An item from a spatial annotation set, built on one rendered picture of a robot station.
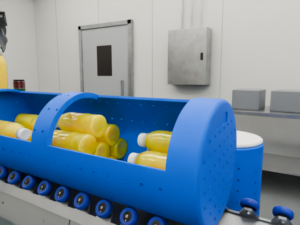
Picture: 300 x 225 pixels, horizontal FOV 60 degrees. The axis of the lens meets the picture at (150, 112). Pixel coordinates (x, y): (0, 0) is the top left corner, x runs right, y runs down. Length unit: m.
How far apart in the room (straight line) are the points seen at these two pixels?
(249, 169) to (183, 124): 0.57
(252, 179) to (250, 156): 0.09
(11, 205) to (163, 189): 0.58
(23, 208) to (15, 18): 5.61
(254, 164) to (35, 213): 0.75
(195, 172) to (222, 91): 3.50
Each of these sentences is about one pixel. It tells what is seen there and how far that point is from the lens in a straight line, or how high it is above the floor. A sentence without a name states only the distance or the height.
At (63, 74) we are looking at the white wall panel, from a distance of 5.82.
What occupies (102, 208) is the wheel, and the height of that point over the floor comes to 0.97.
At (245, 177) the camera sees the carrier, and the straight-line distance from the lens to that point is 1.04.
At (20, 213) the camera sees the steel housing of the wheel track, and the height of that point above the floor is 0.87.
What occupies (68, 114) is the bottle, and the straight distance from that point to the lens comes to 0.81.
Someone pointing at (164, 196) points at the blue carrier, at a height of 1.06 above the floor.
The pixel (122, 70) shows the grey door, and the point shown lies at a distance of 4.70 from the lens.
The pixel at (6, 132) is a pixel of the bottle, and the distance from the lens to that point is 0.98.
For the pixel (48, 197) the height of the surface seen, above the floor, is 0.94.
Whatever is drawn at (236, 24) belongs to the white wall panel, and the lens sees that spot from 3.96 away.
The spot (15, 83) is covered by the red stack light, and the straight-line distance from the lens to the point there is 1.70.
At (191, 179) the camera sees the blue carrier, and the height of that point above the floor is 1.10.
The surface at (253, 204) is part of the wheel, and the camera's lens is 0.71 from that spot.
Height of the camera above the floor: 1.28
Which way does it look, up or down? 8 degrees down
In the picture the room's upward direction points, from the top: straight up
